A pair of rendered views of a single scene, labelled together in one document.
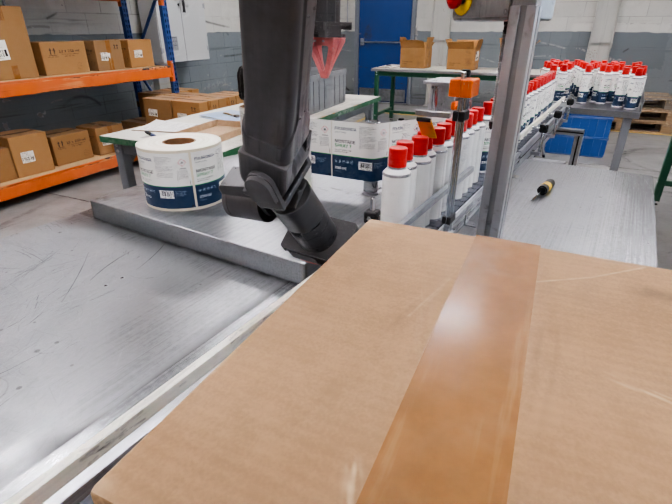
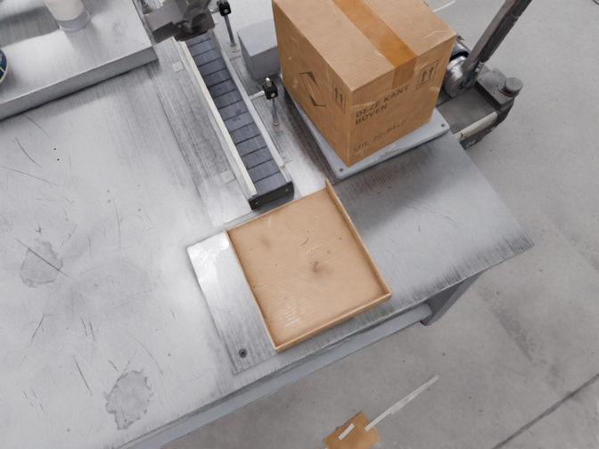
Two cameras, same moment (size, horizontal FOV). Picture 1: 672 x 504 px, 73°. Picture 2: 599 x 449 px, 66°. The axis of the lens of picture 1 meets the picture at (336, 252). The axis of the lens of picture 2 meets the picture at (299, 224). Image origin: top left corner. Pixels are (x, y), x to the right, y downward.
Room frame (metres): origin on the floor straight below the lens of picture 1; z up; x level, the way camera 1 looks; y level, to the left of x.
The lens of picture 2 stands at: (-0.16, 0.59, 1.79)
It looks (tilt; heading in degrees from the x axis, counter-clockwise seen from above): 66 degrees down; 312
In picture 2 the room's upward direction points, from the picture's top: 9 degrees counter-clockwise
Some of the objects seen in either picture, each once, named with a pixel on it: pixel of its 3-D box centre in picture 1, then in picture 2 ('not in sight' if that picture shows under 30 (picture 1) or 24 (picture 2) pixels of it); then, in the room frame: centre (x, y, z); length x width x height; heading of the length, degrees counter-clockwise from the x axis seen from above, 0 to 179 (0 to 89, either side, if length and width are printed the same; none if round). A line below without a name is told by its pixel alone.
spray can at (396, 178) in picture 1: (395, 202); not in sight; (0.80, -0.11, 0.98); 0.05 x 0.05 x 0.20
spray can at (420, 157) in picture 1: (416, 187); not in sight; (0.89, -0.16, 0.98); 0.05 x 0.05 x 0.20
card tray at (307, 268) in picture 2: not in sight; (303, 260); (0.08, 0.34, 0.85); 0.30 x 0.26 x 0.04; 149
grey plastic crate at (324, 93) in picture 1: (302, 89); not in sight; (3.12, 0.22, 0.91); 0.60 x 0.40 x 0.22; 158
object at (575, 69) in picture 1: (590, 79); not in sight; (2.98, -1.57, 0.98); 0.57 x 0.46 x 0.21; 59
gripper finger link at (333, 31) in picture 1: (321, 52); not in sight; (0.95, 0.03, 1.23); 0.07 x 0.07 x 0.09; 61
